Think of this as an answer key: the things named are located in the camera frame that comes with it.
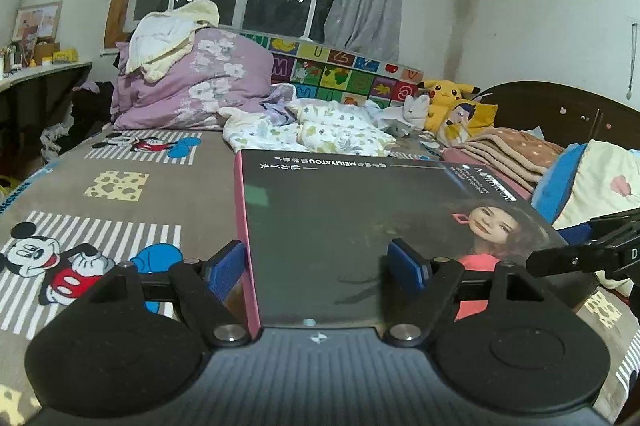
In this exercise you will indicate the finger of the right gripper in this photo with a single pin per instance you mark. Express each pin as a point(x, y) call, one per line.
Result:
point(602, 230)

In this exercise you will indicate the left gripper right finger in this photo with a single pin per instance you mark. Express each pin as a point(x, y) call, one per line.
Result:
point(431, 285)

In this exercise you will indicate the Mickey Mouse bed sheet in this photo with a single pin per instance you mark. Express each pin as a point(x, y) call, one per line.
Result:
point(90, 332)

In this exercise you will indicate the alphabet foam play mat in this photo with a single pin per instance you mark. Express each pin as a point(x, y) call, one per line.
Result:
point(327, 73)

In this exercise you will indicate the pink box lid with photo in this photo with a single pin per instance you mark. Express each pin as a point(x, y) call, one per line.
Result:
point(317, 226)

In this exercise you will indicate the white leaf-print blanket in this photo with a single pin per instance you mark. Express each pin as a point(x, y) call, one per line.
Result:
point(307, 125)

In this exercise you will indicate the folded pink blanket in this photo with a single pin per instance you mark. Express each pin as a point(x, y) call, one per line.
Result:
point(520, 158)

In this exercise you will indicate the Pikachu plush toy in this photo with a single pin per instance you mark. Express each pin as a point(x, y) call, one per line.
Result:
point(452, 117)

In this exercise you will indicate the purple floral duvet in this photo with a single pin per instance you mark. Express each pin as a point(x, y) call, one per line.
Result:
point(223, 70)

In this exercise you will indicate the cluttered side desk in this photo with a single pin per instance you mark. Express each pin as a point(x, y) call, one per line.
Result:
point(31, 100)

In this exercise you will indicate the cream and blue quilt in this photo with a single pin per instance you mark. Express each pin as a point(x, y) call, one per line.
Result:
point(605, 184)

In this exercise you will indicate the white plush toy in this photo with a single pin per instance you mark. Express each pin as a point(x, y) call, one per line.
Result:
point(415, 111)

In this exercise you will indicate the cream clothes pile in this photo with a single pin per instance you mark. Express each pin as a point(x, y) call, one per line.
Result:
point(163, 38)

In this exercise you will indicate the dark wooden headboard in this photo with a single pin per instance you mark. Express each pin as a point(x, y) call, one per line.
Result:
point(564, 114)

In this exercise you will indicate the picture board on desk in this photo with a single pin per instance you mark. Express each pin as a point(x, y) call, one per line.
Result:
point(45, 17)

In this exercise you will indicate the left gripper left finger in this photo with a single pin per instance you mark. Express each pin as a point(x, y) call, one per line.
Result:
point(202, 287)

